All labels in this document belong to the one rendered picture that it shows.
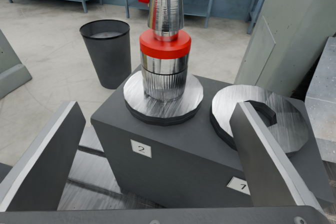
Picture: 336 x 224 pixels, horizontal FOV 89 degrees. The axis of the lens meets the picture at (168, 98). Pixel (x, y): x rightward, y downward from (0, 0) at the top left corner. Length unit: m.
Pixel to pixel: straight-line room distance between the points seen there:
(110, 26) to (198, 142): 2.03
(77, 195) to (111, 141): 0.18
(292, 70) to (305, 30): 0.12
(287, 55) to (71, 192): 0.61
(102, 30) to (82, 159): 1.86
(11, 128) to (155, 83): 1.97
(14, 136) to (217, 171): 1.92
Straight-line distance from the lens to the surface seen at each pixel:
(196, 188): 0.22
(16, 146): 1.92
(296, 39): 0.59
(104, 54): 1.79
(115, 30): 2.14
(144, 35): 0.16
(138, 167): 0.23
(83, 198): 0.36
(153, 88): 0.17
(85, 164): 0.39
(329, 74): 0.61
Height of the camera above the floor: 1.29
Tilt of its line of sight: 43 degrees down
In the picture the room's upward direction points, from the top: 3 degrees clockwise
